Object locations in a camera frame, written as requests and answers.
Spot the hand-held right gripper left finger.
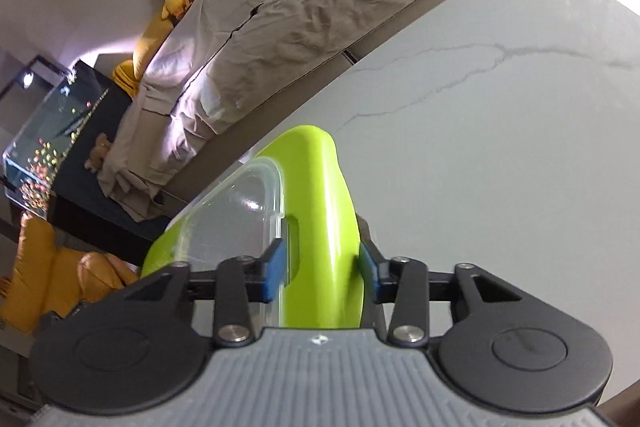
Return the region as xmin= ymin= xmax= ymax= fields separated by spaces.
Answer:
xmin=125 ymin=238 xmax=287 ymax=348

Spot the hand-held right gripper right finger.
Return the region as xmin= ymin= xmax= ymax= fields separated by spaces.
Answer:
xmin=359 ymin=239 xmax=521 ymax=348

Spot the green rimmed clear container lid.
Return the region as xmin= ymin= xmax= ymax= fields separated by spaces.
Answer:
xmin=140 ymin=125 xmax=368 ymax=333

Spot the white marble desktop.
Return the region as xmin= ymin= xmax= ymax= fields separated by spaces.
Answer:
xmin=165 ymin=0 xmax=640 ymax=410

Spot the dark cabinet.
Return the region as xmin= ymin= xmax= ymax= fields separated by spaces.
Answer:
xmin=47 ymin=82 xmax=172 ymax=266

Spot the brown teddy bear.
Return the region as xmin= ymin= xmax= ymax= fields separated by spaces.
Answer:
xmin=84 ymin=133 xmax=114 ymax=174

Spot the orange yellow cushion chair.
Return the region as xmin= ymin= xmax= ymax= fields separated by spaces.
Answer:
xmin=0 ymin=214 xmax=142 ymax=334

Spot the folded yellow blanket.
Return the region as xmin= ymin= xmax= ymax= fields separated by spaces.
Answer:
xmin=112 ymin=60 xmax=145 ymax=99

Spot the beige covered sofa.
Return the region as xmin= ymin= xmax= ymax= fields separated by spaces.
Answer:
xmin=97 ymin=0 xmax=608 ymax=224

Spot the glass fish tank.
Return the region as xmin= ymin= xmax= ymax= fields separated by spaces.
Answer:
xmin=2 ymin=57 xmax=117 ymax=221

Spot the long yellow pillow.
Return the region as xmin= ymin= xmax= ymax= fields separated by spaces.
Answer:
xmin=132 ymin=14 xmax=176 ymax=80

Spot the yellow duck plush toy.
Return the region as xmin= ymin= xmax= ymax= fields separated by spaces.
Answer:
xmin=152 ymin=0 xmax=195 ymax=21

